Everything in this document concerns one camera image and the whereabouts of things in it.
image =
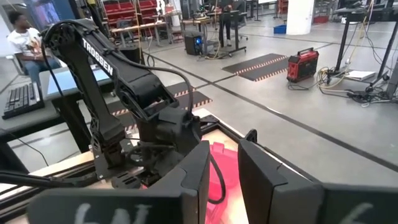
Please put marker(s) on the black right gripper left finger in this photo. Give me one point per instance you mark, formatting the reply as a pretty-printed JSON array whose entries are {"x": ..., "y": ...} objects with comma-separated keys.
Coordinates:
[{"x": 174, "y": 202}]

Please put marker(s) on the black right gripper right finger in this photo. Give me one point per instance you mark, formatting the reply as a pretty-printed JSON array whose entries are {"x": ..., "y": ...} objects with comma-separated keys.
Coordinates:
[{"x": 280, "y": 199}]

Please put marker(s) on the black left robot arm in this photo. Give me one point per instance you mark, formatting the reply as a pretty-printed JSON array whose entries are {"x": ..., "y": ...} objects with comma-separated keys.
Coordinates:
[{"x": 93, "y": 53}]

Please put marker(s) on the pink plastic pencil box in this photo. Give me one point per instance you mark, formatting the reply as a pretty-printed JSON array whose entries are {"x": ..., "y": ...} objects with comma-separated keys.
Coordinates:
[{"x": 227, "y": 168}]

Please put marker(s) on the black computer tower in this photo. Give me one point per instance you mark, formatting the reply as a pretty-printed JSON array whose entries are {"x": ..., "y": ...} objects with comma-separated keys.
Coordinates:
[{"x": 192, "y": 43}]

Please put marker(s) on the wooden workbench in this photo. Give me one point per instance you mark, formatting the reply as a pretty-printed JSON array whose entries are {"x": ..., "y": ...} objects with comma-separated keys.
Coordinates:
[{"x": 140, "y": 27}]

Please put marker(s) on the silver laptop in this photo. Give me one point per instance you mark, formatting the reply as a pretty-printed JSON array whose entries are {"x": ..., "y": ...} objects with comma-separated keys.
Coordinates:
[{"x": 68, "y": 81}]

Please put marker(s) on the person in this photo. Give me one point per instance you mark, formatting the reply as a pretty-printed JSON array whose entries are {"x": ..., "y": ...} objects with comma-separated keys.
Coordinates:
[
  {"x": 26, "y": 43},
  {"x": 224, "y": 25}
]

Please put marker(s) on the red portable power station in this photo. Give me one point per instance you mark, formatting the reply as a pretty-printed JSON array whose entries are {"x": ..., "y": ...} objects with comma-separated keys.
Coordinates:
[{"x": 303, "y": 65}]

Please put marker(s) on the red bin storage shelf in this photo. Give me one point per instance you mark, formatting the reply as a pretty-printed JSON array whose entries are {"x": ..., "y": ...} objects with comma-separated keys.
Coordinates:
[{"x": 119, "y": 7}]

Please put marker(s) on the black office desk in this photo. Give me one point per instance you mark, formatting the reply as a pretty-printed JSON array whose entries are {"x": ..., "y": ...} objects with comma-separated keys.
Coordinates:
[{"x": 31, "y": 123}]

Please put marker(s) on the white flat box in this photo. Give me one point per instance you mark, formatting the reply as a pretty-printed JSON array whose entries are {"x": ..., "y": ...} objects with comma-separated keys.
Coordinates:
[{"x": 360, "y": 75}]

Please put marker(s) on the blue plastic bin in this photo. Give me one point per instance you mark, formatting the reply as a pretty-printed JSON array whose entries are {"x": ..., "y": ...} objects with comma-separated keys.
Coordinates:
[{"x": 280, "y": 29}]

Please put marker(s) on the black computer keyboard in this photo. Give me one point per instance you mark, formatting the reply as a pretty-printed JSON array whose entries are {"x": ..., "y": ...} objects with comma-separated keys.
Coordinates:
[{"x": 21, "y": 99}]

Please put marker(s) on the black metal equipment stand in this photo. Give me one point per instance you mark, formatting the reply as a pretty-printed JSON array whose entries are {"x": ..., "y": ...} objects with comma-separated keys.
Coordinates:
[{"x": 343, "y": 43}]

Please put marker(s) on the white round column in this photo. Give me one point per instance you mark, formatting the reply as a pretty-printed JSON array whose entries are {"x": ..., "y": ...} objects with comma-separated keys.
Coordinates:
[{"x": 300, "y": 15}]

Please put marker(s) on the black aluminium table frame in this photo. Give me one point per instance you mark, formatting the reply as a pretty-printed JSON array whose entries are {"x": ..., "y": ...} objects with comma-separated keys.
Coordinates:
[{"x": 211, "y": 119}]

